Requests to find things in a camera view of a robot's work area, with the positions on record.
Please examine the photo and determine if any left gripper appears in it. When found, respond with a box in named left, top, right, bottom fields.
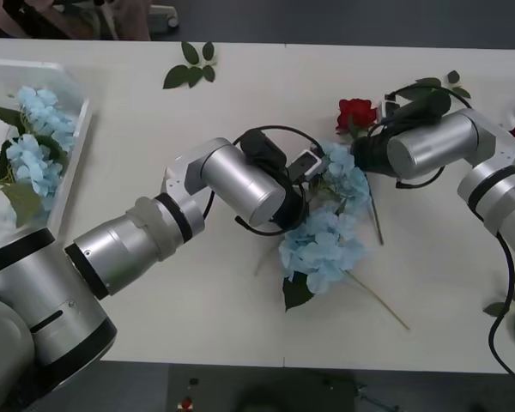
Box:
left=300, top=170, right=330, bottom=195

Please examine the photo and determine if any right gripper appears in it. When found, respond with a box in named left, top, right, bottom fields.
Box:
left=350, top=133, right=373, bottom=173

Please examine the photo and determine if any pale blue flower green stem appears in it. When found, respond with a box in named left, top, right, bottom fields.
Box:
left=253, top=141, right=372, bottom=278
left=0, top=84, right=77, bottom=152
left=0, top=132, right=70, bottom=229
left=278, top=209, right=412, bottom=331

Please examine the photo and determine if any office chair base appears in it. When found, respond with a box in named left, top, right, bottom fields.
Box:
left=148, top=0, right=184, bottom=27

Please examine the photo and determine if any person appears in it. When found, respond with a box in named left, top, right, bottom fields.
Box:
left=0, top=0, right=152, bottom=42

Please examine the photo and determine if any shallow white box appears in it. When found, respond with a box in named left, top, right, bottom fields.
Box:
left=0, top=58, right=92, bottom=246

